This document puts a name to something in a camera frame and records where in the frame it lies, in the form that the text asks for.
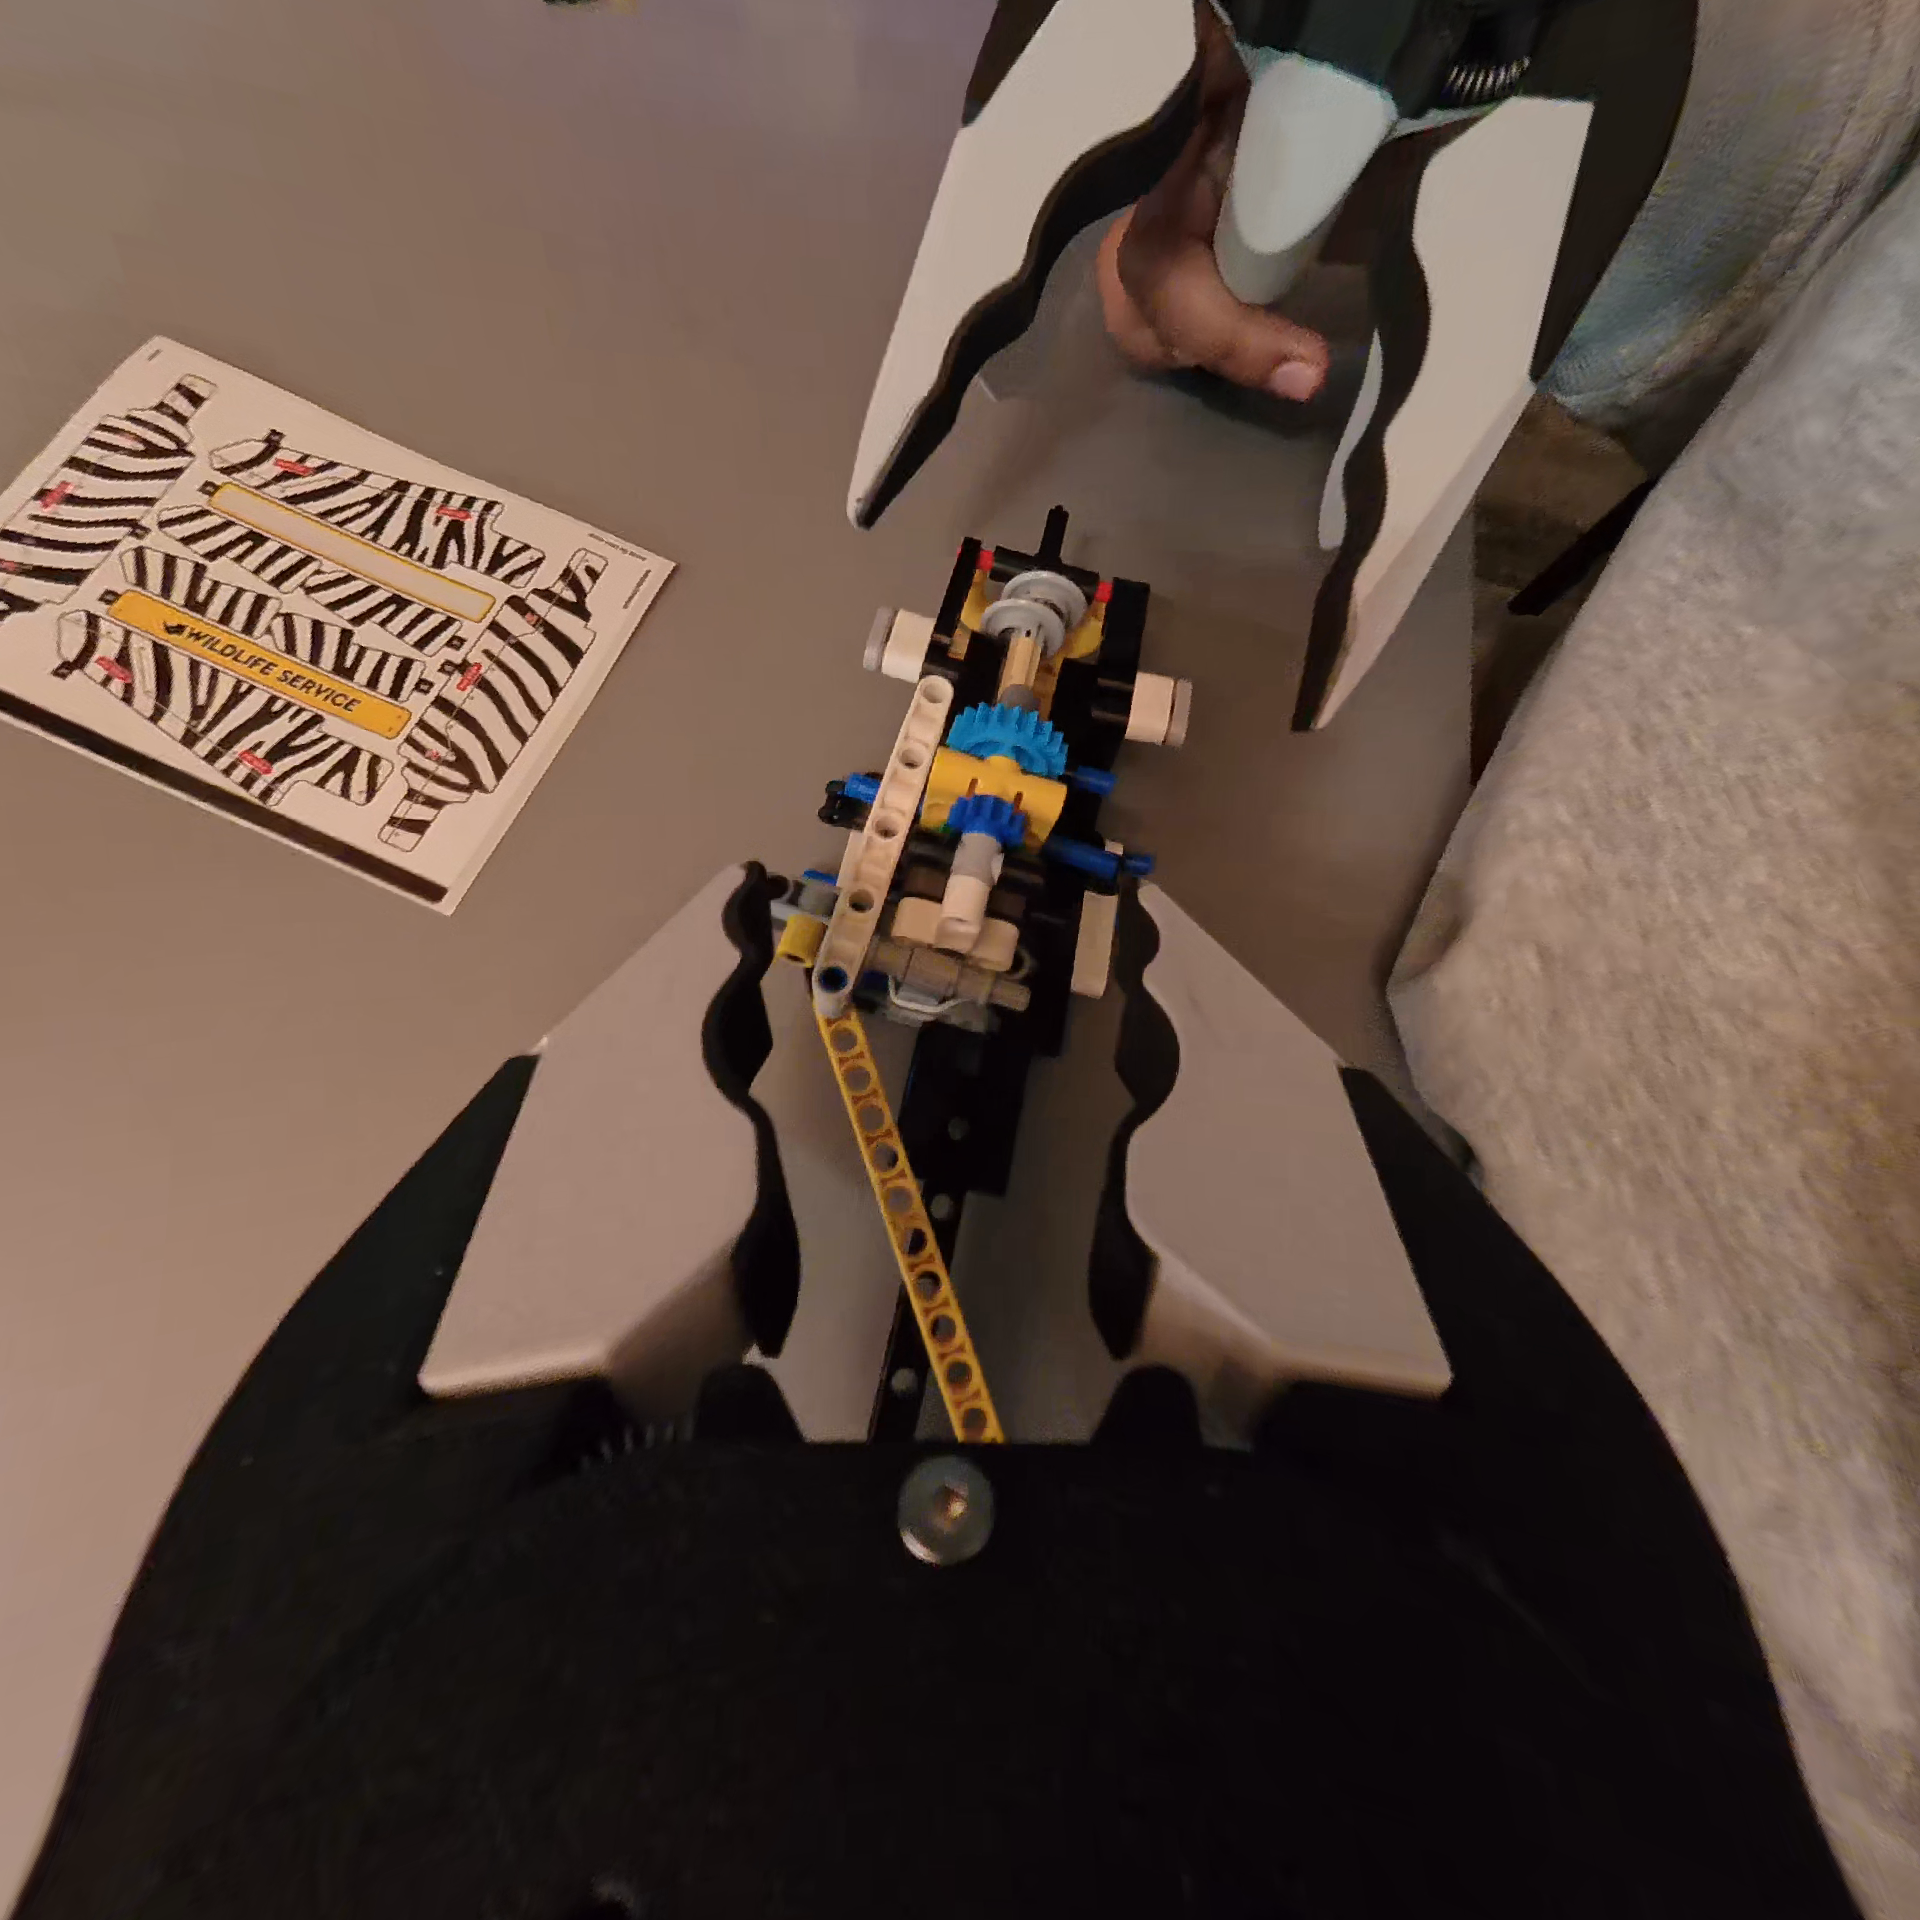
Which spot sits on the person's grey sweater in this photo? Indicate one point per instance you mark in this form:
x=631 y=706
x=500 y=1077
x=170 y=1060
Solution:
x=1724 y=897

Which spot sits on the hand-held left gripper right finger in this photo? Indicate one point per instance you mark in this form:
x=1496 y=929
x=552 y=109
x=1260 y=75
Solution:
x=1274 y=1216

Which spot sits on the person's right forearm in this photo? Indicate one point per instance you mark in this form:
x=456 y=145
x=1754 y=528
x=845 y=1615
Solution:
x=1771 y=150

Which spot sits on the person's right hand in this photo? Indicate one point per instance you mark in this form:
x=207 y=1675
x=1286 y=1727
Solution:
x=1171 y=286

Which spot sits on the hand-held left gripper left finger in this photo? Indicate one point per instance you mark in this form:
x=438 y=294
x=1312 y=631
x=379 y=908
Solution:
x=600 y=1199

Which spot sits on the zebra striped sticker sheet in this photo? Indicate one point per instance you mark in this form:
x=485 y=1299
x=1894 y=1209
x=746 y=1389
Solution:
x=345 y=597

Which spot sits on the lego vehicle model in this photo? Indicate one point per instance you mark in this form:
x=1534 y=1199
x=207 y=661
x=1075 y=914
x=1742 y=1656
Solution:
x=997 y=781

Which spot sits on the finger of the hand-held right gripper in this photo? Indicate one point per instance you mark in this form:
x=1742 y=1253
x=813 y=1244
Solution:
x=1499 y=302
x=1038 y=136

